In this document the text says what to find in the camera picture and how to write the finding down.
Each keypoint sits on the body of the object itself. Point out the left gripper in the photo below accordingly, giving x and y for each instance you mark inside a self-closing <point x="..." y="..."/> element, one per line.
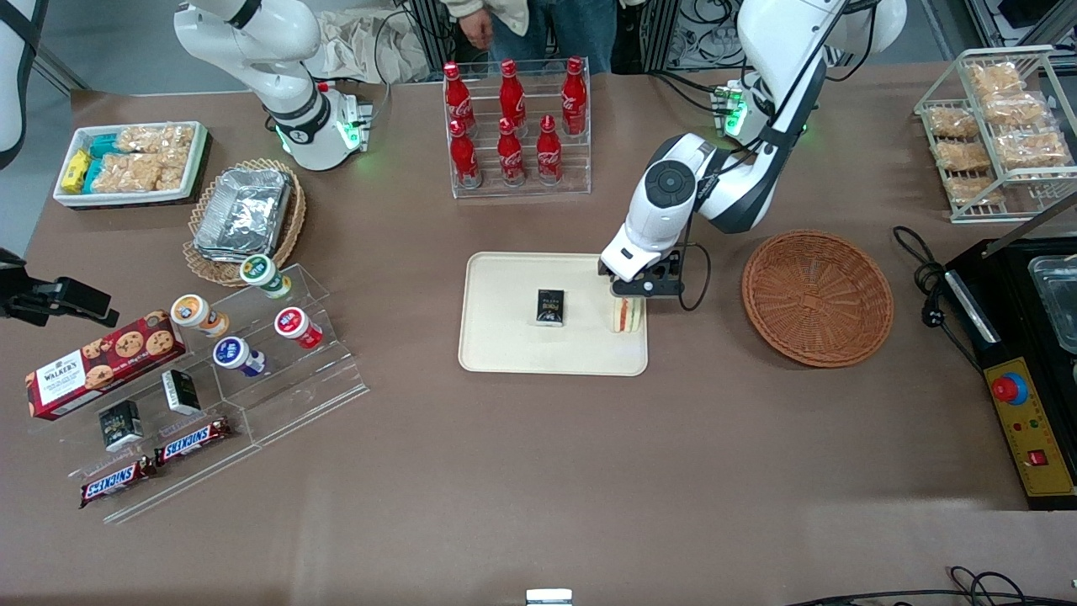
<point x="603" y="268"/>

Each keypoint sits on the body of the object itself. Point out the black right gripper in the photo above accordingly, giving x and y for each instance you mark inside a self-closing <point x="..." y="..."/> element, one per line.
<point x="23" y="296"/>

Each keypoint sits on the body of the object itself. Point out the triangle sandwich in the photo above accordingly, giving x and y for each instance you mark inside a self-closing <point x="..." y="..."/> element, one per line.
<point x="628" y="316"/>

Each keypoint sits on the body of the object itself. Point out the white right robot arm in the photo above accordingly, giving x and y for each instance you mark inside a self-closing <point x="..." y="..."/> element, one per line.
<point x="294" y="126"/>

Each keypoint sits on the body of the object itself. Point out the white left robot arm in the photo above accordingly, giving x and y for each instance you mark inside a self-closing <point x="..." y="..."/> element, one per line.
<point x="757" y="50"/>

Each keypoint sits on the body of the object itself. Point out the cream rectangular plastic tray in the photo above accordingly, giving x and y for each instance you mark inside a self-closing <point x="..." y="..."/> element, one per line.
<point x="505" y="337"/>

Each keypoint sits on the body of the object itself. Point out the brown round wicker basket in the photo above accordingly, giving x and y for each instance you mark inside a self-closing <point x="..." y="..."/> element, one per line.
<point x="816" y="299"/>

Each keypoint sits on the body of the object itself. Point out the light tan wicker basket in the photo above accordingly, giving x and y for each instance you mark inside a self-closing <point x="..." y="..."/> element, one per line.
<point x="290" y="227"/>

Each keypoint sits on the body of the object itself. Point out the bystander bare hand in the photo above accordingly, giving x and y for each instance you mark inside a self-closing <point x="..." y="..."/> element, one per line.
<point x="478" y="32"/>

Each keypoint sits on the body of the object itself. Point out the red Walkers cookie box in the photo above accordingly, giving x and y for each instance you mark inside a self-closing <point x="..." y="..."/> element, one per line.
<point x="101" y="366"/>

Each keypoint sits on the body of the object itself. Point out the small black box gold print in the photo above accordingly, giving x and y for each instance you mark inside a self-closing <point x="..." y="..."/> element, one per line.
<point x="551" y="307"/>

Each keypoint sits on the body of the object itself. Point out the orange lid yogurt cup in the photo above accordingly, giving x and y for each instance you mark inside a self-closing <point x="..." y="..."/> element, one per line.
<point x="192" y="311"/>

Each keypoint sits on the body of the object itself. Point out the clear acrylic bottle rack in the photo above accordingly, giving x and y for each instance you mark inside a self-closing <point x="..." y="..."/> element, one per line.
<point x="522" y="192"/>

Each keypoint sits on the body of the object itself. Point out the teal snack packet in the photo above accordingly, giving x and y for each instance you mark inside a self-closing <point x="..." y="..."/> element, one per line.
<point x="92" y="175"/>
<point x="103" y="146"/>

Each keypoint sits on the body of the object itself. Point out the small black white box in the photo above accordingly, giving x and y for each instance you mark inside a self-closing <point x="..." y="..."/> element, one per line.
<point x="120" y="425"/>
<point x="181" y="391"/>

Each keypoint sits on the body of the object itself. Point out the red cola bottle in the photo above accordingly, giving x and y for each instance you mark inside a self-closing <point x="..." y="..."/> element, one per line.
<point x="464" y="160"/>
<point x="549" y="156"/>
<point x="574" y="105"/>
<point x="512" y="97"/>
<point x="511" y="156"/>
<point x="458" y="101"/>

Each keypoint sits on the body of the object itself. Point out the yellow snack packet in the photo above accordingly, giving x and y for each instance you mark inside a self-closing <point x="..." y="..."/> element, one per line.
<point x="76" y="171"/>

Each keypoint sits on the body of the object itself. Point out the clear bag of rice crackers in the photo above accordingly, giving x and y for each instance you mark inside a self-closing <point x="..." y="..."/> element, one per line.
<point x="126" y="172"/>
<point x="174" y="171"/>
<point x="156" y="137"/>

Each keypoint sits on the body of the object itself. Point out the blue lid yogurt cup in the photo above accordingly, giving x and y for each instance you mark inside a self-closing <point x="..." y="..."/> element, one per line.
<point x="231" y="352"/>

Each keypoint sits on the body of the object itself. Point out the Snickers chocolate bar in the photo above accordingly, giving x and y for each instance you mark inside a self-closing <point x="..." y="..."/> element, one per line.
<point x="118" y="481"/>
<point x="192" y="442"/>

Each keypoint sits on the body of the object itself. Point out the green lid yogurt cup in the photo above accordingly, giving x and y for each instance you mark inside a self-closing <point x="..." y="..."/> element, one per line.
<point x="259" y="271"/>

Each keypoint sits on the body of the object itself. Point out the stack of foil containers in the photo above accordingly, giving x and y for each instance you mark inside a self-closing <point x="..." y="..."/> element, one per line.
<point x="242" y="215"/>

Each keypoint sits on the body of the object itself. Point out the white rectangular snack bin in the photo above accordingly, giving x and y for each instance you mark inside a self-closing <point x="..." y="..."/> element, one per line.
<point x="198" y="160"/>

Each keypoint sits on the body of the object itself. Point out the red lid yogurt cup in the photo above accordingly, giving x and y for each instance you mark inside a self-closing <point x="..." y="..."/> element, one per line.
<point x="292" y="322"/>

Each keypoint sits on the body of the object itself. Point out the clear acrylic stepped display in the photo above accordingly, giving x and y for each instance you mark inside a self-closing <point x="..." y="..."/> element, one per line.
<point x="294" y="396"/>

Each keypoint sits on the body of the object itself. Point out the standing person in jeans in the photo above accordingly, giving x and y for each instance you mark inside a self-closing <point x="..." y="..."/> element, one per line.
<point x="572" y="29"/>

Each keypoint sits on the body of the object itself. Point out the crumpled beige cloth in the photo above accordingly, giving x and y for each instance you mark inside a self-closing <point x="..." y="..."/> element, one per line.
<point x="362" y="46"/>

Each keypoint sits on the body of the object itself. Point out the clear bag of fried snacks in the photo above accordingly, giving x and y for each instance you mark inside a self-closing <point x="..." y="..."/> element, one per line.
<point x="976" y="191"/>
<point x="1035" y="150"/>
<point x="1015" y="109"/>
<point x="997" y="77"/>
<point x="963" y="156"/>
<point x="955" y="122"/>

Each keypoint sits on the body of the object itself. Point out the black countertop fryer machine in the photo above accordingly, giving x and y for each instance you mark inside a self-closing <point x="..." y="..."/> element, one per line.
<point x="1014" y="278"/>

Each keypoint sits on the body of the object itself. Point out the red emergency stop button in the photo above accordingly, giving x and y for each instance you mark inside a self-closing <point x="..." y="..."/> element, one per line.
<point x="1008" y="389"/>

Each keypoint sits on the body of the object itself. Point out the grey metal bar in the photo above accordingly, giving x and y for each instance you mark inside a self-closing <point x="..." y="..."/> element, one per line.
<point x="1031" y="225"/>

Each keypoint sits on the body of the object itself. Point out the steel fryer pan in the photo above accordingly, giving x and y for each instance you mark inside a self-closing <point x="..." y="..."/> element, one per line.
<point x="1058" y="299"/>

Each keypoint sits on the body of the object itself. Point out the yellow machine control panel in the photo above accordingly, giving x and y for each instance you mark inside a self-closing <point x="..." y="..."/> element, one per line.
<point x="1039" y="421"/>

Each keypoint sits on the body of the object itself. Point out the red rocker power switch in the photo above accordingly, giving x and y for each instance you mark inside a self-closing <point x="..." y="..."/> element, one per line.
<point x="1037" y="458"/>

